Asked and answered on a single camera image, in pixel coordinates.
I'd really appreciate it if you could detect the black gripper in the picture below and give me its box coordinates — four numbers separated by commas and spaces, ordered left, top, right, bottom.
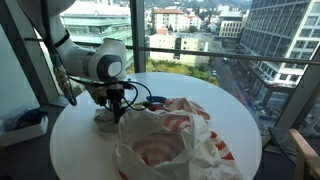
107, 84, 124, 110

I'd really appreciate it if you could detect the white towel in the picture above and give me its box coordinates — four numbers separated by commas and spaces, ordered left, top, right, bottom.
94, 109, 119, 132

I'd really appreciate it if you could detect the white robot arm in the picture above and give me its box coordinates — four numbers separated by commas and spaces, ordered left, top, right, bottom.
18, 0, 126, 110

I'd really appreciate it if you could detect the blue object on table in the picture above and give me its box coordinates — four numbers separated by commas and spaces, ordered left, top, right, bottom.
146, 96, 167, 103

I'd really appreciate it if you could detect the red crumpled plastic bag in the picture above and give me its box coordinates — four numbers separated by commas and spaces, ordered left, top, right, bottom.
148, 97, 211, 120

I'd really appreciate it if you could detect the white red plastic bag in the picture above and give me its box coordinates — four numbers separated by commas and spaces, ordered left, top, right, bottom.
113, 110, 243, 180

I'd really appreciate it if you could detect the white bin with blue items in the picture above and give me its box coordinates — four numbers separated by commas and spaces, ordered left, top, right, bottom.
0, 108, 48, 147

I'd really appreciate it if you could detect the wooden chair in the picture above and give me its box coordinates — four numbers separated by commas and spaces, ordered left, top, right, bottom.
289, 129, 320, 180

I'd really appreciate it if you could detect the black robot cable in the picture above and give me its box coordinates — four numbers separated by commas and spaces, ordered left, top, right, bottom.
67, 75, 153, 112

